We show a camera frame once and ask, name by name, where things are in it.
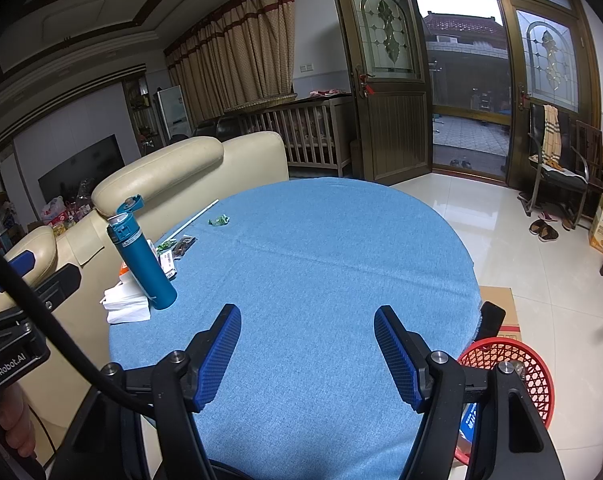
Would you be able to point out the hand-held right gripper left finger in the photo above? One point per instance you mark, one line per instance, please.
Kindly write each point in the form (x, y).
(219, 360)

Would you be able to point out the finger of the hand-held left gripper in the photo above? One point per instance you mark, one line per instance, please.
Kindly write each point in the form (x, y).
(61, 282)
(21, 263)

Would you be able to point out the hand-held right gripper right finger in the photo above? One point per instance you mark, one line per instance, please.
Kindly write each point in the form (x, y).
(396, 355)

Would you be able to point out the red plastic basket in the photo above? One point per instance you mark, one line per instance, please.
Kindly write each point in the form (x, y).
(531, 370)

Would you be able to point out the person's left hand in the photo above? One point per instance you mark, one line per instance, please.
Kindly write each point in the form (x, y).
(16, 422)

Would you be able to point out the pink plastic bag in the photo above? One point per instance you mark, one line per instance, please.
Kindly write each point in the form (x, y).
(53, 210)

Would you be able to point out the orange white packet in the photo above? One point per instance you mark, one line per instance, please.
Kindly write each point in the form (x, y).
(123, 270)

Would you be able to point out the white tissue pile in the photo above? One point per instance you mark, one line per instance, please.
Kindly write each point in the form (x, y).
(126, 305)

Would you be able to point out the teal water bottle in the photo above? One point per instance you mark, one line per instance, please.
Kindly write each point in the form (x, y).
(146, 265)

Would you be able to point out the black rounded object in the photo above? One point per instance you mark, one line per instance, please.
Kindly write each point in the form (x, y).
(491, 322)

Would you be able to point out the small white printed box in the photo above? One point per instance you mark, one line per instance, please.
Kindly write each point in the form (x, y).
(169, 261)

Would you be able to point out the small green packet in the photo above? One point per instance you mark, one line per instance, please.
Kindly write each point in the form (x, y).
(165, 245)

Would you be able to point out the black television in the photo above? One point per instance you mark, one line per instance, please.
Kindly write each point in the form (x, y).
(81, 165)

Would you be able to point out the black flat packet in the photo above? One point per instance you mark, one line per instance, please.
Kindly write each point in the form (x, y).
(185, 246)

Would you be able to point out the cardboard box with red tape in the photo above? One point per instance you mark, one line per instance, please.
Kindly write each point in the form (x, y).
(504, 297)

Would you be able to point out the green candy wrapper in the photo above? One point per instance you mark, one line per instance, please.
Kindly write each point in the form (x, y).
(219, 220)

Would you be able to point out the cream leather sofa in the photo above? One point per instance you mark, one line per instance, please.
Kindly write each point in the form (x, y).
(191, 155)

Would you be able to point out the dark slipper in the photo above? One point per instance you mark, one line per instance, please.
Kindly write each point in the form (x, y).
(549, 234)
(537, 226)

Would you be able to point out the glass display cabinet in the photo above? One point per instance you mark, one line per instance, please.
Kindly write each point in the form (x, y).
(141, 105)

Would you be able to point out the white standing air conditioner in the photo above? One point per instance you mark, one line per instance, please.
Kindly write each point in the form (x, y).
(174, 112)

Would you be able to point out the pink slipper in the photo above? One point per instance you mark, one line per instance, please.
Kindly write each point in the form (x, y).
(546, 216)

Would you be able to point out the black metal chair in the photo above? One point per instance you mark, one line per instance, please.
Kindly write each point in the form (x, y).
(556, 176)

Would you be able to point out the wooden crib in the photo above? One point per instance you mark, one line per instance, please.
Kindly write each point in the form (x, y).
(311, 130)

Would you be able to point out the open glass panel door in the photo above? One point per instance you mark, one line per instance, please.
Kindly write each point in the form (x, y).
(391, 110)

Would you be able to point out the striped beige towel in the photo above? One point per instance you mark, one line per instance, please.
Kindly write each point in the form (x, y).
(549, 135)

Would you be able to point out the dark wooden chair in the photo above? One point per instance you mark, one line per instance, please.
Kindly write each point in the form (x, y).
(589, 145)

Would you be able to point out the beige curtain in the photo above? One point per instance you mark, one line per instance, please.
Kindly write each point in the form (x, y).
(236, 50)

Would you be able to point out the closed glass panel door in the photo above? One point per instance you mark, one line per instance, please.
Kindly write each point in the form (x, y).
(546, 85)

